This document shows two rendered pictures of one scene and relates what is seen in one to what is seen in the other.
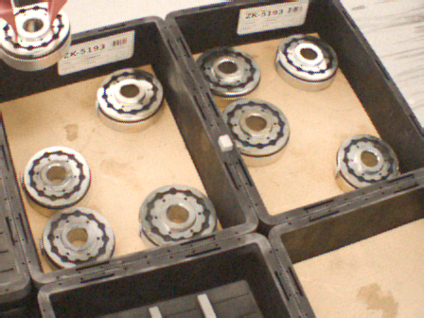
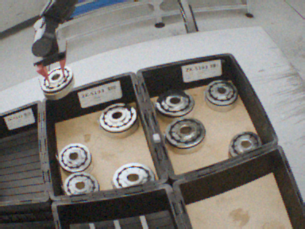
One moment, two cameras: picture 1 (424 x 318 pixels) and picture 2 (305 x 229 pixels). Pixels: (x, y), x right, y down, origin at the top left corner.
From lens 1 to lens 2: 0.30 m
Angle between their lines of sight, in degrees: 18
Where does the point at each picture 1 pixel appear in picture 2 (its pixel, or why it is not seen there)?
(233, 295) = (160, 217)
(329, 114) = (231, 123)
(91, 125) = (98, 134)
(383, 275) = (245, 203)
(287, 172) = (202, 156)
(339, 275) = (221, 206)
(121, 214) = (107, 178)
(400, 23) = (280, 77)
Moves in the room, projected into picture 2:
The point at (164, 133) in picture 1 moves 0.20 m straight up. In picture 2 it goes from (137, 139) to (124, 79)
